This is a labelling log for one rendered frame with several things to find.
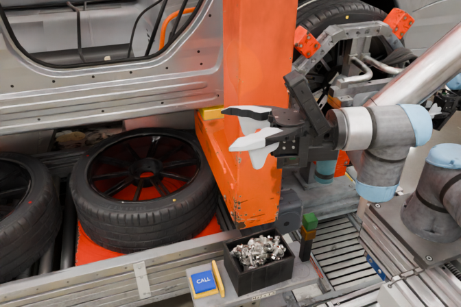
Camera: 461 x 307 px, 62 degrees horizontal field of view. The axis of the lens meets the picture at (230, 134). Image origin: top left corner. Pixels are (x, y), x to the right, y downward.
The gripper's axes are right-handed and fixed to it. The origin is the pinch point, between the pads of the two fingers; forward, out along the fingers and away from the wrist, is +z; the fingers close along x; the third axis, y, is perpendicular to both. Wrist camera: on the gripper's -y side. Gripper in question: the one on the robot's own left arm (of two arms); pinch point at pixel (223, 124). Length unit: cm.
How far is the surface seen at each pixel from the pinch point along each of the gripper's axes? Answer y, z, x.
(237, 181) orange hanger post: 42, -8, 48
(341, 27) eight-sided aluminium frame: 0, -51, 83
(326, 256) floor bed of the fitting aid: 108, -54, 79
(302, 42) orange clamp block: 4, -35, 79
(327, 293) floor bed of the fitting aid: 109, -48, 58
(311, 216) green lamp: 53, -31, 41
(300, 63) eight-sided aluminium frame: 14, -37, 85
